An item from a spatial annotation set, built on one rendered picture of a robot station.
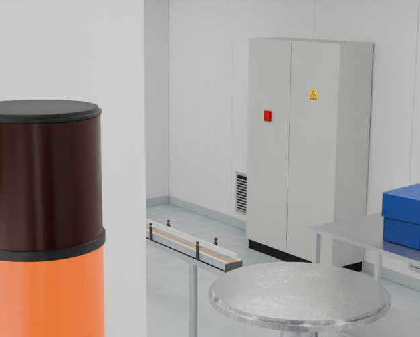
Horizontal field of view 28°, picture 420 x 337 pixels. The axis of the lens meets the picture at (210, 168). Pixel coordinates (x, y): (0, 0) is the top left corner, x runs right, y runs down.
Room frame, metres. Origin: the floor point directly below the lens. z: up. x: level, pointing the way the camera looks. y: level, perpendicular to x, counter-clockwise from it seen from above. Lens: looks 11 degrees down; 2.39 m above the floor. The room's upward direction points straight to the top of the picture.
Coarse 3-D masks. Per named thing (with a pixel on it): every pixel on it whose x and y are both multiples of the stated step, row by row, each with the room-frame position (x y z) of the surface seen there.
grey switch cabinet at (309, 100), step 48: (288, 48) 7.52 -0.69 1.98; (336, 48) 7.04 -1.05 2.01; (288, 96) 7.51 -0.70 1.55; (336, 96) 7.02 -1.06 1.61; (288, 144) 7.50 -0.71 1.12; (336, 144) 7.01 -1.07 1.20; (288, 192) 7.48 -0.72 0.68; (336, 192) 7.02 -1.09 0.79; (288, 240) 7.47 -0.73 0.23; (336, 240) 7.04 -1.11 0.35
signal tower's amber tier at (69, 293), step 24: (0, 264) 0.28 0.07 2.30; (24, 264) 0.28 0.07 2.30; (48, 264) 0.28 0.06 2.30; (72, 264) 0.29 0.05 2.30; (96, 264) 0.30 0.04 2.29; (0, 288) 0.29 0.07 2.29; (24, 288) 0.28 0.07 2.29; (48, 288) 0.28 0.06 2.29; (72, 288) 0.29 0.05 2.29; (96, 288) 0.30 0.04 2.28; (0, 312) 0.29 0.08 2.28; (24, 312) 0.28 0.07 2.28; (48, 312) 0.28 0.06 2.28; (72, 312) 0.29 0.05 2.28; (96, 312) 0.30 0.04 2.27; (0, 336) 0.29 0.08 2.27; (24, 336) 0.28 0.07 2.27; (48, 336) 0.28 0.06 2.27; (72, 336) 0.29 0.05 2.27; (96, 336) 0.30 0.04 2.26
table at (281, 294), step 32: (224, 288) 4.14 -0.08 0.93; (256, 288) 4.14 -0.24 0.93; (288, 288) 4.14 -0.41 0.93; (320, 288) 4.15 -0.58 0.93; (352, 288) 4.15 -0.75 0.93; (384, 288) 4.15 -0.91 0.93; (256, 320) 3.75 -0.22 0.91; (288, 320) 3.71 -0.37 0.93; (320, 320) 3.70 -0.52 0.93; (352, 320) 3.75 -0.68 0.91
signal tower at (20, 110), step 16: (0, 112) 0.29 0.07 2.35; (16, 112) 0.29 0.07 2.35; (32, 112) 0.29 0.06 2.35; (48, 112) 0.29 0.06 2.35; (64, 112) 0.29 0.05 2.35; (80, 112) 0.29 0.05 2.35; (96, 112) 0.30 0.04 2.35; (96, 240) 0.30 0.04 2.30; (0, 256) 0.28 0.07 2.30; (16, 256) 0.28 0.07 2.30; (32, 256) 0.28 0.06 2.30; (48, 256) 0.28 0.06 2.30; (64, 256) 0.29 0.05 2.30
